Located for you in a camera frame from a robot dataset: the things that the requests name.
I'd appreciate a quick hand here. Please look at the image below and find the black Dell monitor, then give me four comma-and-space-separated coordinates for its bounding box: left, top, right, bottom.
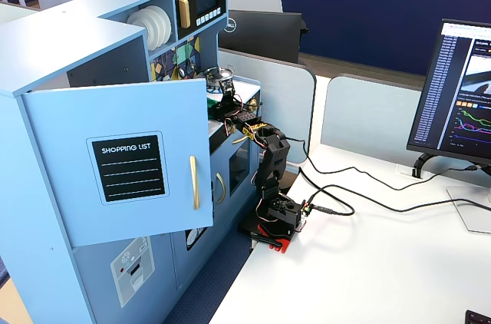
218, 9, 310, 65

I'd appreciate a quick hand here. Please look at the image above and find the desk cable grommet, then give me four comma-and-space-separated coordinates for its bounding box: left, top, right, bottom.
397, 164, 427, 180

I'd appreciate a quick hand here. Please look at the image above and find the white plate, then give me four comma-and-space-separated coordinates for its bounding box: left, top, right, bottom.
126, 9, 160, 52
153, 5, 173, 43
147, 7, 169, 48

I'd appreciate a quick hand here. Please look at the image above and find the blue toy kitchen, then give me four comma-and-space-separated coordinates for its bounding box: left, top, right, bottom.
0, 0, 264, 324

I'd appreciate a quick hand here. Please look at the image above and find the black cable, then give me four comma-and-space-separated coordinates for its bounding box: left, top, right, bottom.
285, 136, 480, 191
306, 184, 356, 217
298, 167, 491, 213

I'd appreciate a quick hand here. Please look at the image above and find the black desk clamp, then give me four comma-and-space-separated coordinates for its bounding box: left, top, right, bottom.
249, 230, 285, 249

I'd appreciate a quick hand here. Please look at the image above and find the silver monitor stand base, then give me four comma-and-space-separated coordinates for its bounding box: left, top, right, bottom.
446, 184, 491, 234

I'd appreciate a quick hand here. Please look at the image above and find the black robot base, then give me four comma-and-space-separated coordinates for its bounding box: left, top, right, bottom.
255, 193, 308, 243

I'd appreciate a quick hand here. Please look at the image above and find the silver steel pot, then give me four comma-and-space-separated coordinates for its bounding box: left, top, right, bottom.
202, 64, 236, 89

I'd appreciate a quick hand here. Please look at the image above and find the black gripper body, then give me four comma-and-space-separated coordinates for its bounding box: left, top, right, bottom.
220, 94, 251, 121

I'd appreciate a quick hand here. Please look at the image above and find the gold microwave handle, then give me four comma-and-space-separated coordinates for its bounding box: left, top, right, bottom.
178, 0, 192, 29

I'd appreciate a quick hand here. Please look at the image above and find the blue shopping list door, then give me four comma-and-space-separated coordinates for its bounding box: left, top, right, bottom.
21, 78, 214, 248

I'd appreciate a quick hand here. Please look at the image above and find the robot controller board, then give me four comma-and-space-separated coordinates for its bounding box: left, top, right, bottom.
300, 199, 312, 231

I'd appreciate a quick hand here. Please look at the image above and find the long gold door handle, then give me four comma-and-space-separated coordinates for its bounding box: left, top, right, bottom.
189, 155, 201, 211

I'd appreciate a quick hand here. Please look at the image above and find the curved gold oven handle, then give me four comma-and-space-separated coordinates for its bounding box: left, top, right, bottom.
215, 172, 227, 205

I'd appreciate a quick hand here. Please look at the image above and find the black keyboard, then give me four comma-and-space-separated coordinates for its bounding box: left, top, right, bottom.
464, 309, 491, 324

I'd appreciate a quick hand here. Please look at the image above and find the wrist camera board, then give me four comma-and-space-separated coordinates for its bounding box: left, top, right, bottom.
219, 78, 236, 98

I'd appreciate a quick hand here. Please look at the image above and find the computer monitor showing graphs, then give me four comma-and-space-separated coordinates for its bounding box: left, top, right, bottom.
406, 18, 491, 167

